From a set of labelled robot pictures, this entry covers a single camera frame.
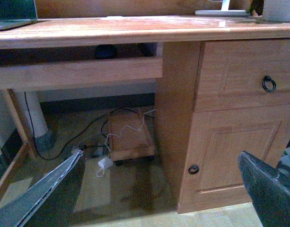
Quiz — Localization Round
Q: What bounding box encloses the wooden rolling stand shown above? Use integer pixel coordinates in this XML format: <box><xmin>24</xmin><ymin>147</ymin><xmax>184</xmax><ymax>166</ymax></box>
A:
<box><xmin>107</xmin><ymin>109</ymin><xmax>156</xmax><ymax>164</ymax></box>

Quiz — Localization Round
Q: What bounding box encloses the black ring drawer handle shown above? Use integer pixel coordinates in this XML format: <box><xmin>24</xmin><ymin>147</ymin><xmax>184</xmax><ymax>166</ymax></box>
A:
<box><xmin>262</xmin><ymin>75</ymin><xmax>277</xmax><ymax>93</ymax></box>

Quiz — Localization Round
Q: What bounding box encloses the white cable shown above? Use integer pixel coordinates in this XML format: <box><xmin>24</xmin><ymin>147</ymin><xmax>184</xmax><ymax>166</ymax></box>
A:
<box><xmin>104</xmin><ymin>109</ymin><xmax>156</xmax><ymax>154</ymax></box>

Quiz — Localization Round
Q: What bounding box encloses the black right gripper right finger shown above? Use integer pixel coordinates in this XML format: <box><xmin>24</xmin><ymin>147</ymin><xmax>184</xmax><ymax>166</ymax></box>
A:
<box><xmin>238</xmin><ymin>151</ymin><xmax>290</xmax><ymax>227</ymax></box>

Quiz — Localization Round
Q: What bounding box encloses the white power adapter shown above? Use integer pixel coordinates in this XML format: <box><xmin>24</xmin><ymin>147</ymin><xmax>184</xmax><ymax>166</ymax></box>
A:
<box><xmin>96</xmin><ymin>157</ymin><xmax>113</xmax><ymax>177</ymax></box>

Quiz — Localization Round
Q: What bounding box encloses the wooden keyboard tray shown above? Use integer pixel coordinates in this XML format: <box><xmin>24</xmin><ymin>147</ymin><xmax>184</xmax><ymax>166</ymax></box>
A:
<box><xmin>0</xmin><ymin>57</ymin><xmax>163</xmax><ymax>90</ymax></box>

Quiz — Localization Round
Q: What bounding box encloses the grey laptop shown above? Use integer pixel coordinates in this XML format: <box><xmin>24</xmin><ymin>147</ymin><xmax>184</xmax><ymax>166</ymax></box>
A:
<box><xmin>0</xmin><ymin>0</ymin><xmax>38</xmax><ymax>31</ymax></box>

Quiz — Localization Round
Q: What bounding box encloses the black cable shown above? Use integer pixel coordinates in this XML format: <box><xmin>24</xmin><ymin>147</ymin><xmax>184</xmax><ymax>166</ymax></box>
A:
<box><xmin>24</xmin><ymin>91</ymin><xmax>141</xmax><ymax>160</ymax></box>

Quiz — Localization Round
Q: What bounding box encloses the white lamp base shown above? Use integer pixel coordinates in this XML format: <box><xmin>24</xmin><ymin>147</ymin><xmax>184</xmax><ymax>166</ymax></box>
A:
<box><xmin>195</xmin><ymin>0</ymin><xmax>249</xmax><ymax>17</ymax></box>

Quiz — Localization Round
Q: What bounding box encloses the wooden desk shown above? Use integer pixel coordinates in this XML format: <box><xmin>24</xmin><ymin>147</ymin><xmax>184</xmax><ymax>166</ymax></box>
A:
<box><xmin>0</xmin><ymin>16</ymin><xmax>290</xmax><ymax>213</ymax></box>

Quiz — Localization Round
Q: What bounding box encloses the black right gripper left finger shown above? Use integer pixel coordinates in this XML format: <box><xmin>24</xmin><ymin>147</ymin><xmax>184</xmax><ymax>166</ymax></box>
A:
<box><xmin>0</xmin><ymin>150</ymin><xmax>85</xmax><ymax>227</ymax></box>

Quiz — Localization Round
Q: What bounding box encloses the white pipe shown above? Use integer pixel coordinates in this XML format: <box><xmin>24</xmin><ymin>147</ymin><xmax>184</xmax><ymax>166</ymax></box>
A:
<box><xmin>15</xmin><ymin>91</ymin><xmax>57</xmax><ymax>154</ymax></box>

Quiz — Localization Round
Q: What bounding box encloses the black ring door handle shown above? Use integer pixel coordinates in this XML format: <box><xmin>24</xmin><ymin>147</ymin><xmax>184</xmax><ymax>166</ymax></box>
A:
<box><xmin>188</xmin><ymin>165</ymin><xmax>200</xmax><ymax>175</ymax></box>

